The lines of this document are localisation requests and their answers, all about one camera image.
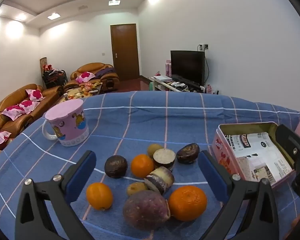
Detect purple blanket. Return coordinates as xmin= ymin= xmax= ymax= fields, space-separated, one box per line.
xmin=95 ymin=67 xmax=115 ymax=78

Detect dark brown water chestnut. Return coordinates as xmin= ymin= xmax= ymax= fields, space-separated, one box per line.
xmin=176 ymin=143 xmax=200 ymax=165

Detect blue checked blanket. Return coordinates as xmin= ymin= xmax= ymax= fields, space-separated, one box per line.
xmin=0 ymin=91 xmax=300 ymax=240

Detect pink tin box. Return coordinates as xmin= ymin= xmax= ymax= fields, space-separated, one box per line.
xmin=211 ymin=122 xmax=297 ymax=189

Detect tall framed panel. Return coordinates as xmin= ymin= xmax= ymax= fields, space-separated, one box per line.
xmin=40 ymin=57 xmax=48 ymax=80

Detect dark round passion fruit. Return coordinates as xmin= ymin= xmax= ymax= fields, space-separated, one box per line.
xmin=104 ymin=155 xmax=128 ymax=179

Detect brown wooden door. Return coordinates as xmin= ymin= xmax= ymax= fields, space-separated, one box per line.
xmin=110 ymin=24 xmax=140 ymax=80

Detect black power cable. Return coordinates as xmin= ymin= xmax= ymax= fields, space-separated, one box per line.
xmin=204 ymin=49 xmax=210 ymax=85

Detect large purple passion fruit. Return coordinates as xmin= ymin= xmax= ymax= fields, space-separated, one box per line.
xmin=123 ymin=190 xmax=171 ymax=230

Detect purple sugarcane piece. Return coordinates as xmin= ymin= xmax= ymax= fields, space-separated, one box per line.
xmin=144 ymin=166 xmax=175 ymax=195
xmin=153 ymin=148 xmax=176 ymax=172

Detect brown leather armchair sofa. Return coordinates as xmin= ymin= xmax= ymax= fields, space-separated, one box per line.
xmin=70 ymin=63 xmax=120 ymax=92

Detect long brown leather sofa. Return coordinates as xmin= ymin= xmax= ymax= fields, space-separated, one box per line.
xmin=0 ymin=84 xmax=64 ymax=164

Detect black television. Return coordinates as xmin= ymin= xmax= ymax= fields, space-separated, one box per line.
xmin=170 ymin=50 xmax=206 ymax=87

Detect small tan kiwi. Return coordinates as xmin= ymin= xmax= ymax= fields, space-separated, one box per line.
xmin=147 ymin=144 xmax=164 ymax=158
xmin=127 ymin=182 xmax=149 ymax=197

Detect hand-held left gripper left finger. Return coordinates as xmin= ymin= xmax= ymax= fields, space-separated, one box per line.
xmin=14 ymin=150 xmax=97 ymax=240

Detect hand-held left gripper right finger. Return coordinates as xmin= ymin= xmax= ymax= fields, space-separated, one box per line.
xmin=199 ymin=150 xmax=280 ymax=240

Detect pink cartoon mug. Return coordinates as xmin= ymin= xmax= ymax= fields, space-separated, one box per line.
xmin=42 ymin=99 xmax=90 ymax=147

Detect cluttered coffee table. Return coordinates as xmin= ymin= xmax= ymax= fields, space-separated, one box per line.
xmin=62 ymin=81 xmax=103 ymax=103

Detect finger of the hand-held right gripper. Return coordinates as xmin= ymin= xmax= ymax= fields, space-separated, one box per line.
xmin=275 ymin=124 xmax=300 ymax=172

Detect white television stand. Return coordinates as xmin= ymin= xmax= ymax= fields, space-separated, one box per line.
xmin=149 ymin=76 xmax=205 ymax=93

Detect black rack with clothes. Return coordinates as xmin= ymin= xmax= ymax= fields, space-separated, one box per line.
xmin=42 ymin=69 xmax=67 ymax=89

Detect large orange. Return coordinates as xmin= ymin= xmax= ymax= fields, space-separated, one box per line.
xmin=168 ymin=185 xmax=208 ymax=222

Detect small orange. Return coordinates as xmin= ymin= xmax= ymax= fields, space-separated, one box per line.
xmin=131 ymin=154 xmax=155 ymax=179
xmin=86 ymin=182 xmax=113 ymax=211

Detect newspaper liner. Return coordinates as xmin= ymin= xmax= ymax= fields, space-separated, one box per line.
xmin=225 ymin=131 xmax=294 ymax=186

